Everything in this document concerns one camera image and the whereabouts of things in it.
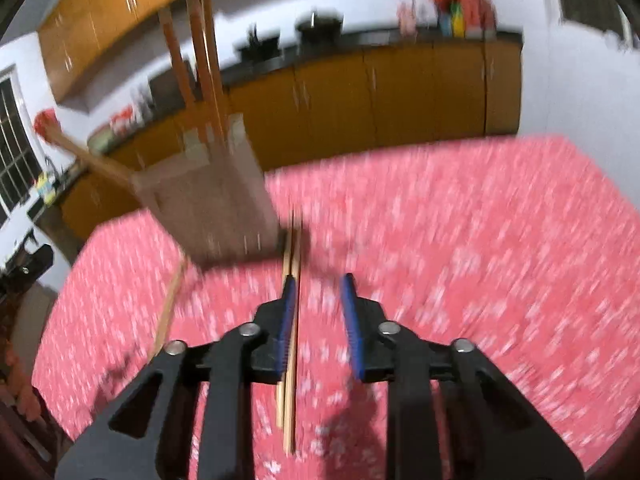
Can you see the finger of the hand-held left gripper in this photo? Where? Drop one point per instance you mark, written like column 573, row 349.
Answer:
column 32, row 267

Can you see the dark wooden cutting board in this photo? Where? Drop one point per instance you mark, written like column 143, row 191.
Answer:
column 170, row 85

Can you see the black wok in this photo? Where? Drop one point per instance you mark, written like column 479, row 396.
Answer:
column 259, row 44

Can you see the blue and yellow box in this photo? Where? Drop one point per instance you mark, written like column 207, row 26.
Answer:
column 452, row 22

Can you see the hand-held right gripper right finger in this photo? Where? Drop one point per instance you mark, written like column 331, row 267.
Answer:
column 352, row 330

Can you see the hanging red plastic bag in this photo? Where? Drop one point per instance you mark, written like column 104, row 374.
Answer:
column 46, row 125

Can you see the pink bottle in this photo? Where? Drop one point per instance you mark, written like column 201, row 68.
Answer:
column 407, row 17

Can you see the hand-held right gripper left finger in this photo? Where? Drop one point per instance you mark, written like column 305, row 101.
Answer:
column 285, row 330

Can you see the brown base cabinets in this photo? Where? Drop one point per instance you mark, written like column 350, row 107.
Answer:
column 400, row 100

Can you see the beige perforated chopstick holder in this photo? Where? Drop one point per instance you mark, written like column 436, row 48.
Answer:
column 220, row 195

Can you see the red floral tablecloth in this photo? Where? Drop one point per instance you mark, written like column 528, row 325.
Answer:
column 450, row 260

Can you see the black pot with lid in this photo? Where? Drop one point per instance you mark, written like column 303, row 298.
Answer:
column 320, row 27

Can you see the yellow detergent bottle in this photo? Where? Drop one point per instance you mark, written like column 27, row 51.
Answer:
column 46, row 187

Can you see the large barred window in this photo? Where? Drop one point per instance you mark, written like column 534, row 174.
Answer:
column 595, row 0

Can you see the brown wall cabinets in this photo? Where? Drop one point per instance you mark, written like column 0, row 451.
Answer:
column 100, row 25

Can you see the barred window with white frame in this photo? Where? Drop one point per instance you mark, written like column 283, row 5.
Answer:
column 17, row 150

